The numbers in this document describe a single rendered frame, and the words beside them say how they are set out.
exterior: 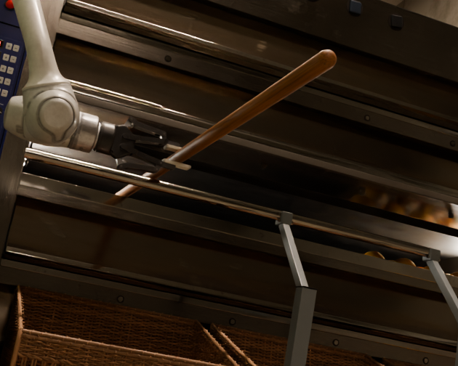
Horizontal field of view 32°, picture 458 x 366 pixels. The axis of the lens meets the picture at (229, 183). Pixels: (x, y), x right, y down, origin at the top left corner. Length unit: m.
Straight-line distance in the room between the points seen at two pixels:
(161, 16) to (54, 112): 1.05
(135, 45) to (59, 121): 0.97
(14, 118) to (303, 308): 0.81
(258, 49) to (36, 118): 1.21
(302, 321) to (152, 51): 1.07
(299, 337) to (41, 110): 0.81
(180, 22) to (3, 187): 0.78
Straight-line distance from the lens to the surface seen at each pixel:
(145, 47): 2.57
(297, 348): 1.94
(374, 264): 2.73
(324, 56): 1.20
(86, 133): 1.84
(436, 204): 2.75
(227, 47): 2.61
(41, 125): 1.64
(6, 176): 2.40
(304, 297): 1.94
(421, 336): 2.76
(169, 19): 2.62
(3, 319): 2.37
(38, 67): 1.71
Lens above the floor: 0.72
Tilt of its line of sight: 13 degrees up
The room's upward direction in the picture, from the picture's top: 10 degrees clockwise
